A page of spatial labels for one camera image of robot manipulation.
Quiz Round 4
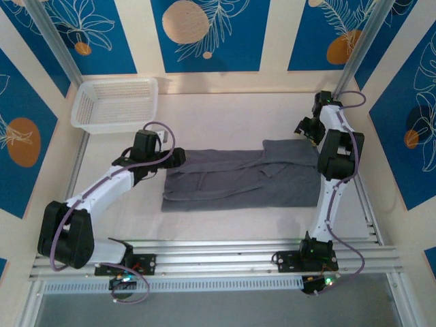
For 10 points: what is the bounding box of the grey t-shirt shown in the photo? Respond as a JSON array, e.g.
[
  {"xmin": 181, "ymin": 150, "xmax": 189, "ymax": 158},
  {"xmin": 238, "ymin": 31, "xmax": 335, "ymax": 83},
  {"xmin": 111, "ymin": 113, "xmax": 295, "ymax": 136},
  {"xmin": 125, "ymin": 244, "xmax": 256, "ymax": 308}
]
[{"xmin": 160, "ymin": 138, "xmax": 322, "ymax": 213}]

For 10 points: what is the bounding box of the white plastic basket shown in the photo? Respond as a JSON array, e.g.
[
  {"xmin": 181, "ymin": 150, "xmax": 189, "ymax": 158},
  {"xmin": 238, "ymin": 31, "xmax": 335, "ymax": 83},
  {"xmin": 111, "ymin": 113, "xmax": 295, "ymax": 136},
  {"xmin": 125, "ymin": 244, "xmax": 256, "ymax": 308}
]
[{"xmin": 70, "ymin": 77, "xmax": 160, "ymax": 134}]

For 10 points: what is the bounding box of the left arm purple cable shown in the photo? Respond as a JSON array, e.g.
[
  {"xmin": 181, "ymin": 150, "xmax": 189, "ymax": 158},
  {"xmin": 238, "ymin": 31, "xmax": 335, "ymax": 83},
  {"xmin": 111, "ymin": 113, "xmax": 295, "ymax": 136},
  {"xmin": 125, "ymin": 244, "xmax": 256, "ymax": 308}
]
[{"xmin": 50, "ymin": 121, "xmax": 176, "ymax": 304}]

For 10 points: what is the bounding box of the aluminium corner post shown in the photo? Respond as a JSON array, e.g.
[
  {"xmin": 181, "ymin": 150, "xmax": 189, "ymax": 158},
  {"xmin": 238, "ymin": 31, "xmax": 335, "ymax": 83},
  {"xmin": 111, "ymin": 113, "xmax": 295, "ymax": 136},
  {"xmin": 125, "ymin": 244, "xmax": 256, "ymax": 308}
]
[
  {"xmin": 25, "ymin": 0, "xmax": 84, "ymax": 86},
  {"xmin": 332, "ymin": 0, "xmax": 398, "ymax": 103}
]

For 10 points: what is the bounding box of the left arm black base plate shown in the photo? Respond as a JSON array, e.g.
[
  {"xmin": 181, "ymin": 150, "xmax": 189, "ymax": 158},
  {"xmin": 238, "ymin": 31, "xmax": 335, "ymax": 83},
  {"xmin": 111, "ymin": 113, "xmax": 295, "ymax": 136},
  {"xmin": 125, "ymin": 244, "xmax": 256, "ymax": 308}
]
[{"xmin": 94, "ymin": 253, "xmax": 158, "ymax": 277}]

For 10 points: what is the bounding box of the aluminium rail frame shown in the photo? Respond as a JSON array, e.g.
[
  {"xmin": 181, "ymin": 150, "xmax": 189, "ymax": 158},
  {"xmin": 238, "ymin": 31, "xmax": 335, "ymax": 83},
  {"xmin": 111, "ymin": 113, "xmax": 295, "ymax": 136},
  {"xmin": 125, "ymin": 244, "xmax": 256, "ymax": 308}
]
[{"xmin": 29, "ymin": 238, "xmax": 406, "ymax": 281}]

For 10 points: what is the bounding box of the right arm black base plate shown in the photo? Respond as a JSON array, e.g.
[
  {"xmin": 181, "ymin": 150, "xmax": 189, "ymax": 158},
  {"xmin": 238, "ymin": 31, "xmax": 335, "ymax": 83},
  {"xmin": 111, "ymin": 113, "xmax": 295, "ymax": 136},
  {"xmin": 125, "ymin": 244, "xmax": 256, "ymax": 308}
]
[{"xmin": 275, "ymin": 250, "xmax": 339, "ymax": 273}]

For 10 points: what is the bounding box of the slotted grey cable duct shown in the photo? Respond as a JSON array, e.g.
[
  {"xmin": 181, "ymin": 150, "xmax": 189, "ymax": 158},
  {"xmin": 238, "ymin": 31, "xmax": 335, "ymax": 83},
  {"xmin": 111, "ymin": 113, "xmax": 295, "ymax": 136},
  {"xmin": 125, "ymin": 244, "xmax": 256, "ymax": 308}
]
[{"xmin": 43, "ymin": 276, "xmax": 305, "ymax": 294}]

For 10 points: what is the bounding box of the aluminium frame bar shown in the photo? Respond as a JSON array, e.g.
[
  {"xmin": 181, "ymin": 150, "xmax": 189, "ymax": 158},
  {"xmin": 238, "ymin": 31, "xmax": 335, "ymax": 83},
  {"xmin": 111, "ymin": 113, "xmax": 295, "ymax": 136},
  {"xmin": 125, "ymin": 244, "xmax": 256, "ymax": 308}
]
[
  {"xmin": 386, "ymin": 272, "xmax": 418, "ymax": 327},
  {"xmin": 18, "ymin": 281, "xmax": 47, "ymax": 327}
]

